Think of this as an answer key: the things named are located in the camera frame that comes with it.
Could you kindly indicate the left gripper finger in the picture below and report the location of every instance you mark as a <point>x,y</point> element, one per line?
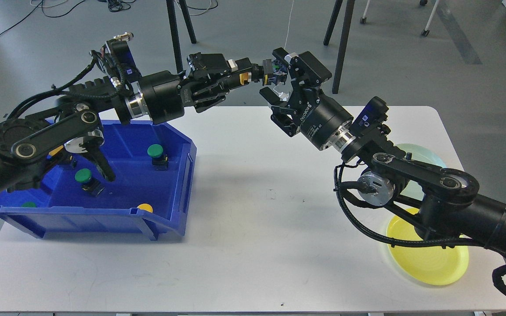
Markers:
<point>233,83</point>
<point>246,69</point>

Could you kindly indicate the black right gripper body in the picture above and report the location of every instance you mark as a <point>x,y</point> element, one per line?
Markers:
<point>320,118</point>

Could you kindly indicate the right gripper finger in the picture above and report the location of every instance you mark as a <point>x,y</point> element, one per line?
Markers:
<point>304,67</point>
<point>273,100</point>

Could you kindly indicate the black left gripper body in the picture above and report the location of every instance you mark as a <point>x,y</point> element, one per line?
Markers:
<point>163,96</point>

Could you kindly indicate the yellow push button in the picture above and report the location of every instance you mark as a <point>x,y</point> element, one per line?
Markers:
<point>269,72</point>
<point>145,207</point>
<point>55,151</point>

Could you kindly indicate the green push button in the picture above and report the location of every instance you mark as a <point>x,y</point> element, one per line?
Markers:
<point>160,160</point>
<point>89,184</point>

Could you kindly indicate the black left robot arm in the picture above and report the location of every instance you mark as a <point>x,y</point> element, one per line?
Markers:
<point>48,128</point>

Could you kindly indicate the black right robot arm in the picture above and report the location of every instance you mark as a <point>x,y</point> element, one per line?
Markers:
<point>443,204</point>

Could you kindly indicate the light green plate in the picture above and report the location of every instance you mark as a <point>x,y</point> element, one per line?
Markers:
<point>422,154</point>

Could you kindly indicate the yellow push button front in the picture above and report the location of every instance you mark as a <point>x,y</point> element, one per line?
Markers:
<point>145,207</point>

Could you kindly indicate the yellow push button back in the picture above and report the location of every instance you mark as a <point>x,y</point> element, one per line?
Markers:
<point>55,151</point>

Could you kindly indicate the yellow plate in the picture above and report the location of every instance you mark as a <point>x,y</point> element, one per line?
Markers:
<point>435,266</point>

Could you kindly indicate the green push button corner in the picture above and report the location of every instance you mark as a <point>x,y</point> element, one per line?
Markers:
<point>29,204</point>

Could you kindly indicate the black stand legs right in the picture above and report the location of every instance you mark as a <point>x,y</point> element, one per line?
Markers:
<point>344,38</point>

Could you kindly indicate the white chair leg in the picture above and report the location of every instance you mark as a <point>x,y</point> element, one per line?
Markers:
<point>364,16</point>

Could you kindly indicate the blue plastic bin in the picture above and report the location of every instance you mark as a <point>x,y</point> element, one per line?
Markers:
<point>64,207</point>

